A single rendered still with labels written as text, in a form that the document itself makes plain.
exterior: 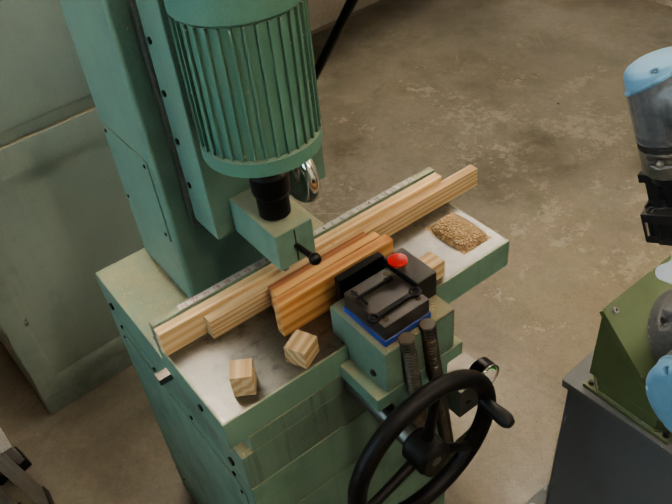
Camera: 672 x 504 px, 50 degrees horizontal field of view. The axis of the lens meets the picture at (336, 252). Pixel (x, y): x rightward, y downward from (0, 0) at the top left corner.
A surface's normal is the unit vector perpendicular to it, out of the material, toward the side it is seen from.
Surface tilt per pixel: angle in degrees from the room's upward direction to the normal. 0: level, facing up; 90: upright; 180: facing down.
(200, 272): 90
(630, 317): 44
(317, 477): 90
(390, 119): 0
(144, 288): 0
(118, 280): 0
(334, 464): 90
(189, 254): 90
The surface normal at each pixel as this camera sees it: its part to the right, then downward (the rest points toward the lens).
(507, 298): -0.09, -0.75
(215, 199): 0.61, 0.48
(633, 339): 0.37, -0.20
